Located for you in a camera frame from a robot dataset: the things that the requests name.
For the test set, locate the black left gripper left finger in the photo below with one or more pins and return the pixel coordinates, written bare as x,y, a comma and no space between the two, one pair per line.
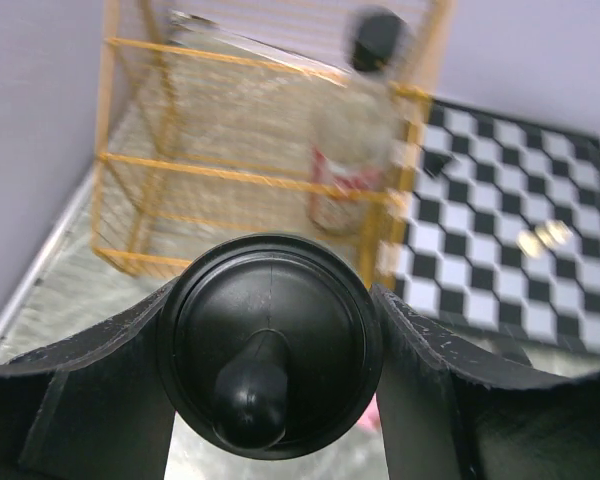
90,406

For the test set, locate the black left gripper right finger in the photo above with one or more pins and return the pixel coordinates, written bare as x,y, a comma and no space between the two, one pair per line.
452,410

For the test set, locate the black lid seasoning jar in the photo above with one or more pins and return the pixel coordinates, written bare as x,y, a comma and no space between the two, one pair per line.
269,346

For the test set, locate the clear vinegar bottle red label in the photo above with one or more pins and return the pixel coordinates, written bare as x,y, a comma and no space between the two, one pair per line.
354,126

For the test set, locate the pink lid spice jar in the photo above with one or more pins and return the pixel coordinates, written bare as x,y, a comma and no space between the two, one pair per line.
370,418

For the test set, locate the black white chessboard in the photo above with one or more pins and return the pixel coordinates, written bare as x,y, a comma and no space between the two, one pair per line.
459,263

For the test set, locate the white chess pawn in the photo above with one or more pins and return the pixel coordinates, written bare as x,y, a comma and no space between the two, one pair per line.
545,237

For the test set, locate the yellow wire basket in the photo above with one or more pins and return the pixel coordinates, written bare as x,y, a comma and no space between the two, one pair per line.
203,127

